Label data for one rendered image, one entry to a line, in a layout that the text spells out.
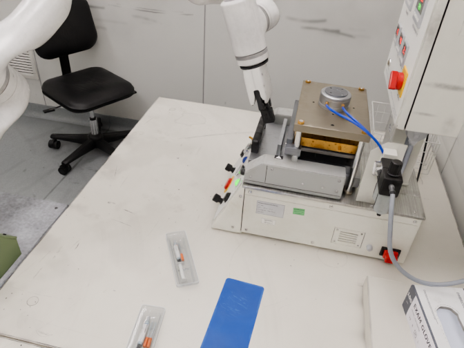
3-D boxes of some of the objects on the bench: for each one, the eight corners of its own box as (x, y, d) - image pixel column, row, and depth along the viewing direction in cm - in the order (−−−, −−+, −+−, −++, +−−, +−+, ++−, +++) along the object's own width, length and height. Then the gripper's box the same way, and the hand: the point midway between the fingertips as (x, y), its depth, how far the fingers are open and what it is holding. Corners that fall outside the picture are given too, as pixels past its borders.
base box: (391, 191, 140) (407, 148, 130) (403, 276, 111) (424, 228, 100) (235, 164, 148) (238, 121, 138) (207, 237, 118) (209, 189, 108)
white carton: (452, 308, 98) (465, 287, 93) (498, 411, 79) (516, 391, 75) (400, 304, 98) (411, 283, 93) (435, 406, 79) (449, 386, 75)
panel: (234, 166, 146) (261, 128, 135) (212, 223, 122) (243, 181, 111) (228, 163, 146) (255, 124, 135) (206, 219, 122) (237, 177, 111)
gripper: (262, 65, 100) (279, 132, 109) (271, 45, 112) (286, 108, 121) (233, 72, 102) (251, 137, 111) (244, 52, 114) (260, 112, 123)
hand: (268, 115), depth 115 cm, fingers closed
